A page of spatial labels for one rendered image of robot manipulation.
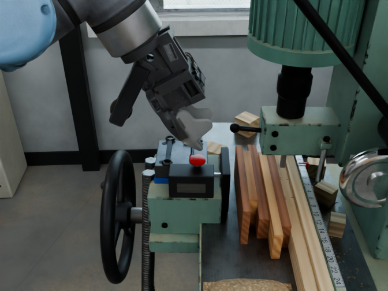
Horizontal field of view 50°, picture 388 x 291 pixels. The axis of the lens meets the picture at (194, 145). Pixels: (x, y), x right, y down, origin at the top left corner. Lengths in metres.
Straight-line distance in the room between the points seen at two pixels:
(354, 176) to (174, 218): 0.32
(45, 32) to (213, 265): 0.46
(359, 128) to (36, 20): 0.54
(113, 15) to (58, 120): 1.85
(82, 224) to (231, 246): 1.45
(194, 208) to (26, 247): 1.43
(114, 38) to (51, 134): 1.89
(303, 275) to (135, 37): 0.43
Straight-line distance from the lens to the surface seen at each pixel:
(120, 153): 0.90
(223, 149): 0.82
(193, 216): 0.78
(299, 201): 0.79
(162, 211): 0.78
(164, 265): 1.91
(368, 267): 0.92
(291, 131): 0.78
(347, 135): 0.77
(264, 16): 0.67
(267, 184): 0.80
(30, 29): 0.44
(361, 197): 0.77
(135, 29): 0.60
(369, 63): 0.71
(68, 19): 0.59
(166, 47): 0.63
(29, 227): 2.21
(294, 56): 0.66
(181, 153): 0.79
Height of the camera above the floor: 1.45
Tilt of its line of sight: 34 degrees down
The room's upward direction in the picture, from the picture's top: straight up
